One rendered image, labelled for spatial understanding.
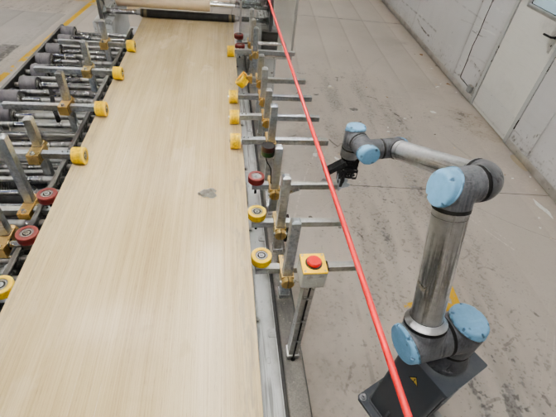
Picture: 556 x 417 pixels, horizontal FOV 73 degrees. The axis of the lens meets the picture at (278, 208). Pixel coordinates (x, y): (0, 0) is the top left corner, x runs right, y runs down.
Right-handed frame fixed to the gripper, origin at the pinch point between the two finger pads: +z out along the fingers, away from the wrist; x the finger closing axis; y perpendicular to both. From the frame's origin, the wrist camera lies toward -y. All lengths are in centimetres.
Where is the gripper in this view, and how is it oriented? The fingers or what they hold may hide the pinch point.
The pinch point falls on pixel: (337, 188)
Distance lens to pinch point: 197.0
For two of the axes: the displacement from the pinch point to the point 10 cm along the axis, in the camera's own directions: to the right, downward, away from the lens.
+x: -1.1, -6.8, 7.3
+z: -0.8, 7.4, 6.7
